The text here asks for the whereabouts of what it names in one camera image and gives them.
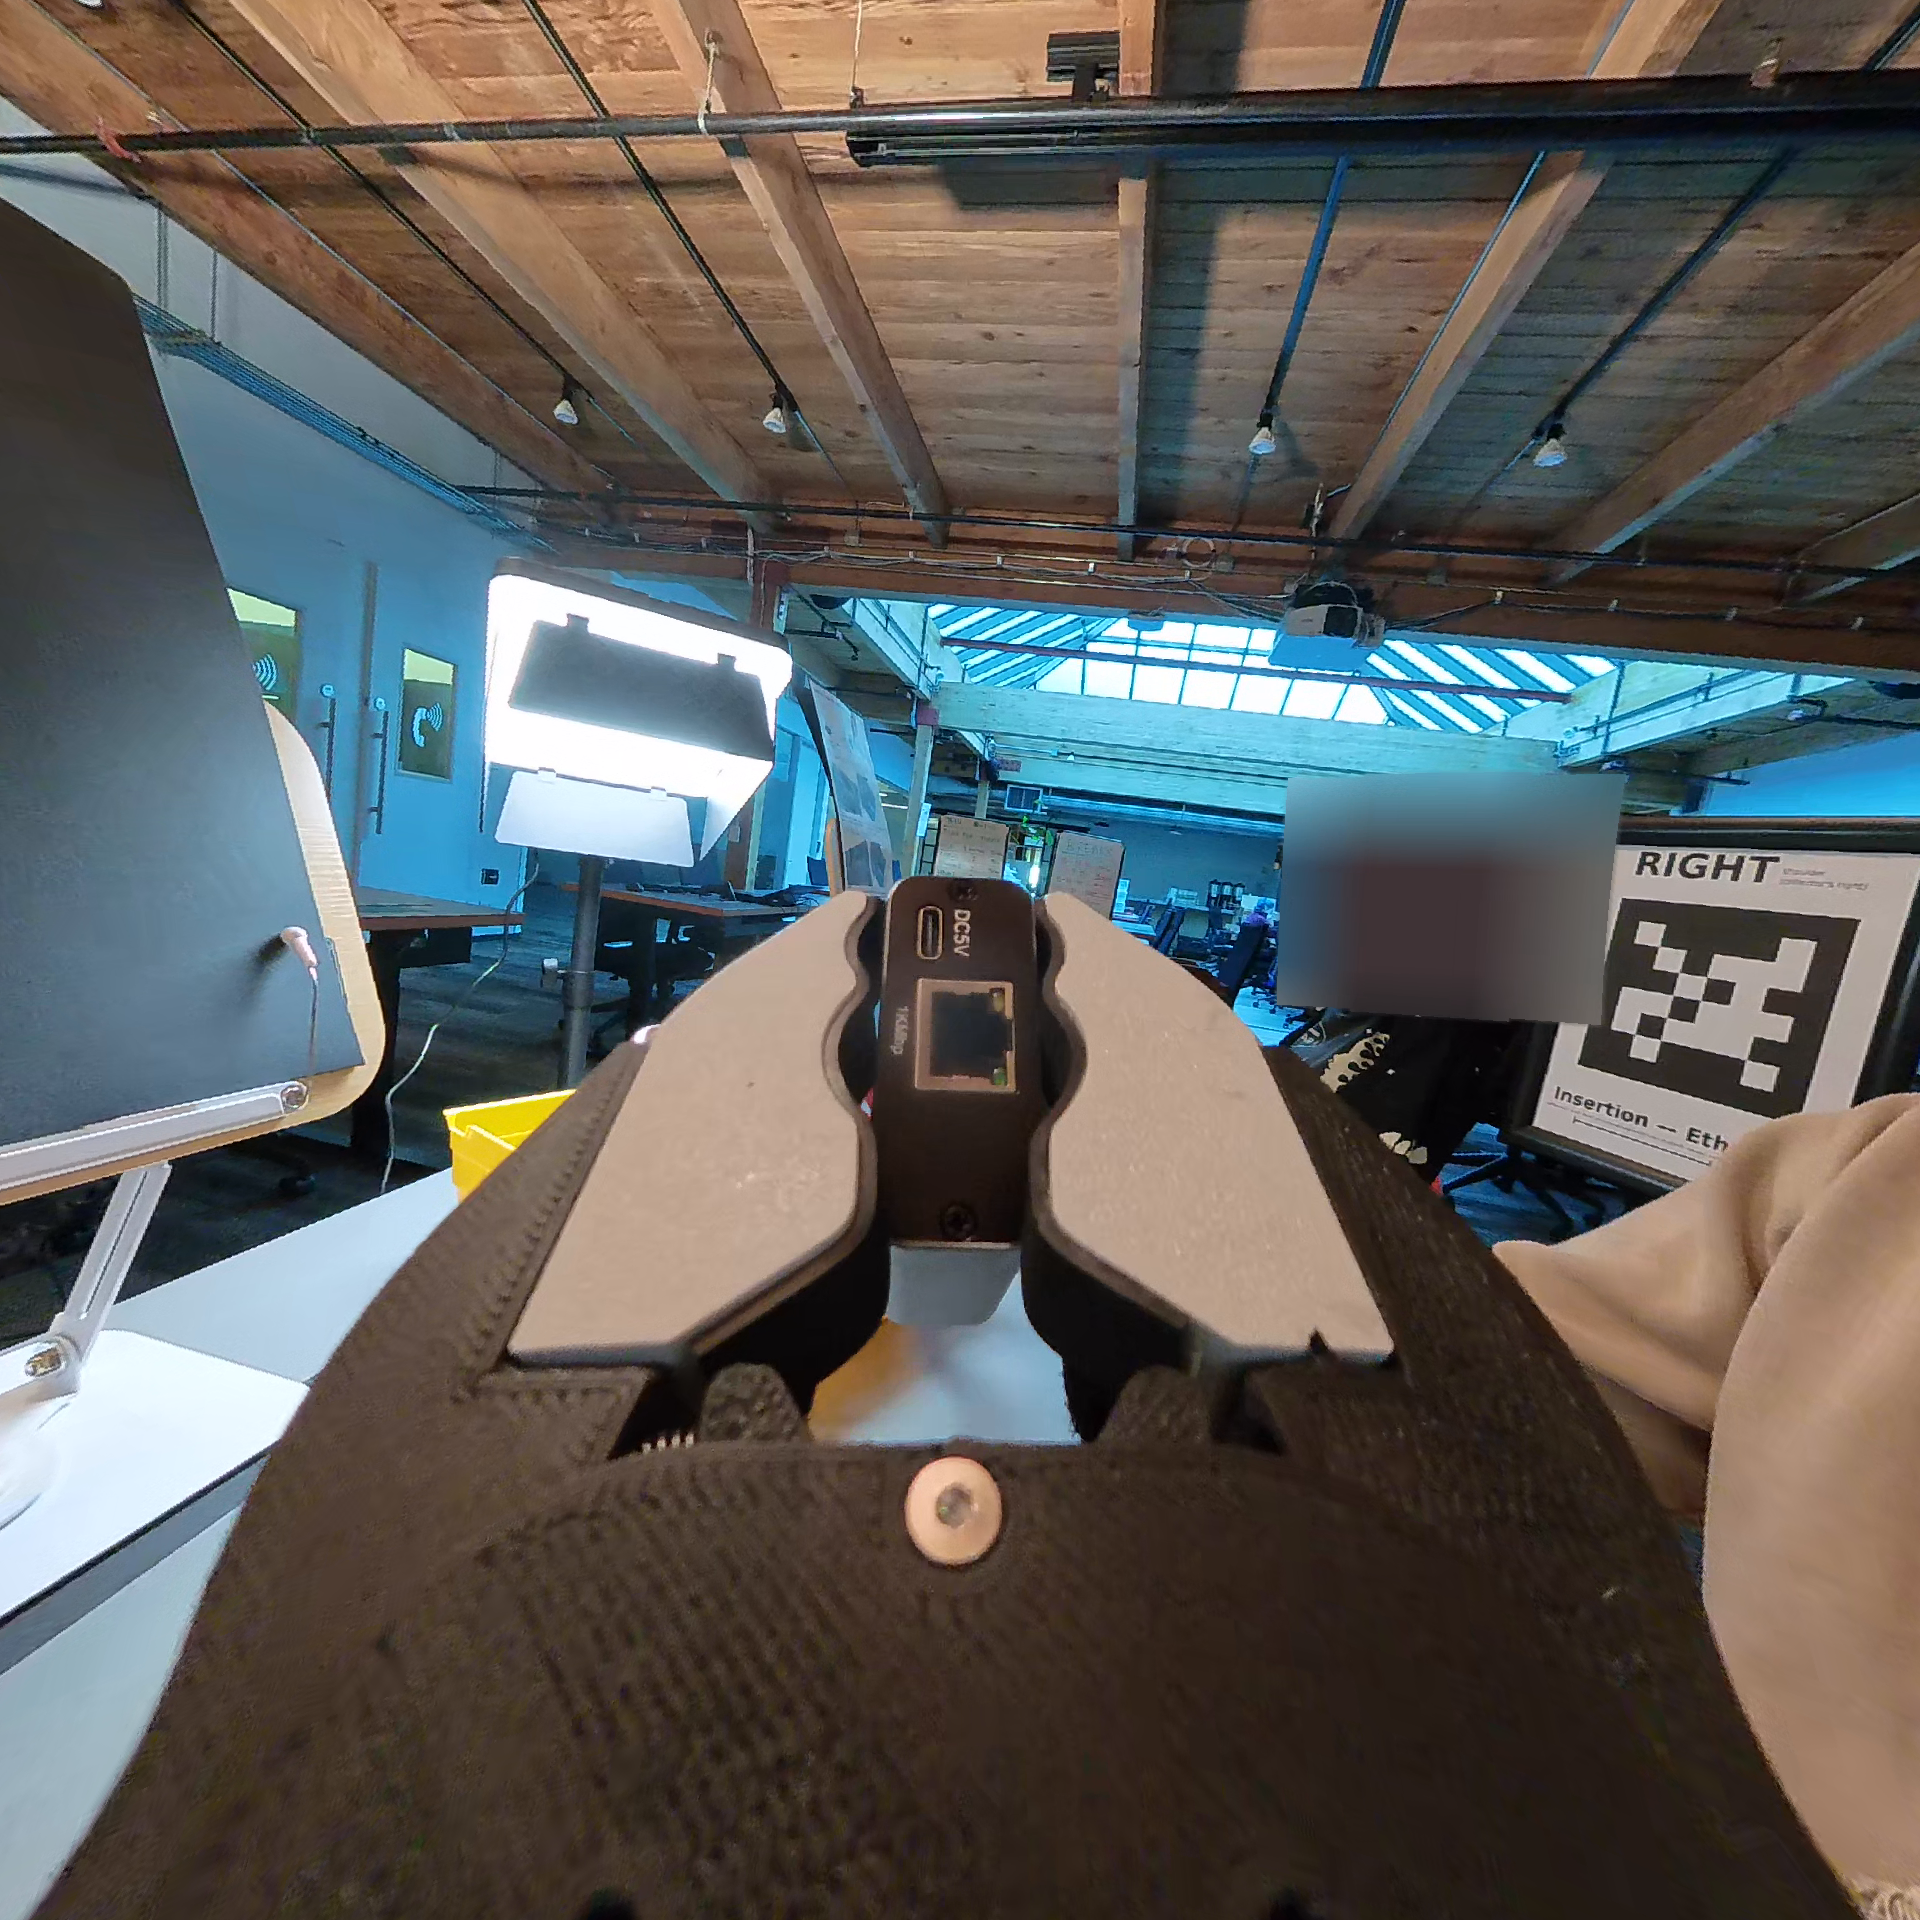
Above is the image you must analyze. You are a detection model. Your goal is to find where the wooden office desk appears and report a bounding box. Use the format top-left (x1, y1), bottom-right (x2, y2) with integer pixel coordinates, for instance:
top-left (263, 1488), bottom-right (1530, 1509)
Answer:
top-left (562, 878), bottom-right (818, 1038)
top-left (352, 884), bottom-right (524, 1156)

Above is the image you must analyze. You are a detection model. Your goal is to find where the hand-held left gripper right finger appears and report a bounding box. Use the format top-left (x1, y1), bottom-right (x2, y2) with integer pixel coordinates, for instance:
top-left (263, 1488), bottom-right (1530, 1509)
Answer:
top-left (1018, 888), bottom-right (1397, 1374)

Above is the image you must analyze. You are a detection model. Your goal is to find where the black and white marker sign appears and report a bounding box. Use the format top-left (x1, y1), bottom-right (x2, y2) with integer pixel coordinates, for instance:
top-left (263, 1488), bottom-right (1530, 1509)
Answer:
top-left (1505, 824), bottom-right (1920, 1193)

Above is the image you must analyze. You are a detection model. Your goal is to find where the black ethernet port adapter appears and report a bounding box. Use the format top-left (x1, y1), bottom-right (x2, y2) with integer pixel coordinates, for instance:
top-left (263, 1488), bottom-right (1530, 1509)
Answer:
top-left (872, 878), bottom-right (1050, 1260)

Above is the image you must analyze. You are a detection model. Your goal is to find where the metal light stand pole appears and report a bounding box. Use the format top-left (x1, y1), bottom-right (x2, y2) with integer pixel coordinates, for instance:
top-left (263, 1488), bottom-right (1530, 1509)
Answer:
top-left (558, 856), bottom-right (605, 1089)

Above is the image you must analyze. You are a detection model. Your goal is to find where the yellow plastic bin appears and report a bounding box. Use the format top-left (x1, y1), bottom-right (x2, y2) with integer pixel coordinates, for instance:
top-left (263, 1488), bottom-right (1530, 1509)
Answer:
top-left (444, 1091), bottom-right (577, 1200)

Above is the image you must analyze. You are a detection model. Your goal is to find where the black ceiling track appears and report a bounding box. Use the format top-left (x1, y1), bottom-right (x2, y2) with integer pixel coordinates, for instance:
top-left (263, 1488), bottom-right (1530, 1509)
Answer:
top-left (0, 66), bottom-right (1920, 170)

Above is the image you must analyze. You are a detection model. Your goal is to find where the studio light panel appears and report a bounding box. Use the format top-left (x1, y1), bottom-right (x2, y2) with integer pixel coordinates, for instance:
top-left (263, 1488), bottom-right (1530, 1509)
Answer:
top-left (482, 562), bottom-right (793, 873)

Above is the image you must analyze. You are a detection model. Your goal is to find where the ceiling projector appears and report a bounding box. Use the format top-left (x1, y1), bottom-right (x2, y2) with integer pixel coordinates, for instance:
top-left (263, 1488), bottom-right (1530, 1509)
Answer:
top-left (1266, 577), bottom-right (1385, 672)

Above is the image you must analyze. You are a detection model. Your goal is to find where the display poster board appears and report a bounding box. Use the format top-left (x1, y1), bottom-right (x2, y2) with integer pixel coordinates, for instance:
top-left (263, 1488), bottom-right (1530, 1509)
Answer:
top-left (808, 675), bottom-right (903, 902)

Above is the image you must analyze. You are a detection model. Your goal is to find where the black board with wooden back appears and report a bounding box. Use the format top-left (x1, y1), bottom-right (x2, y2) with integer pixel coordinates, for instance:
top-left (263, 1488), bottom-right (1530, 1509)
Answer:
top-left (0, 195), bottom-right (389, 1164)

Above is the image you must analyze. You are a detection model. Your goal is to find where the person's right forearm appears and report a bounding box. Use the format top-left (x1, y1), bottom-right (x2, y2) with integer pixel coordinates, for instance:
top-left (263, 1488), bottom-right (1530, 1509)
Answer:
top-left (1500, 1096), bottom-right (1920, 1920)

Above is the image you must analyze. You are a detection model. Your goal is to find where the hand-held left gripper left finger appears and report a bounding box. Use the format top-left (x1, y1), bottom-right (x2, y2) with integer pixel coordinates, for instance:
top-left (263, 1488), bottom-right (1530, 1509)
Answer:
top-left (506, 888), bottom-right (903, 1374)

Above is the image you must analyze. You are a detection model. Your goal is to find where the green wall sign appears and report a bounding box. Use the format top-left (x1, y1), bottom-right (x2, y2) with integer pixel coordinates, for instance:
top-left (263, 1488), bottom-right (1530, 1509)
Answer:
top-left (229, 587), bottom-right (302, 707)
top-left (400, 646), bottom-right (457, 781)

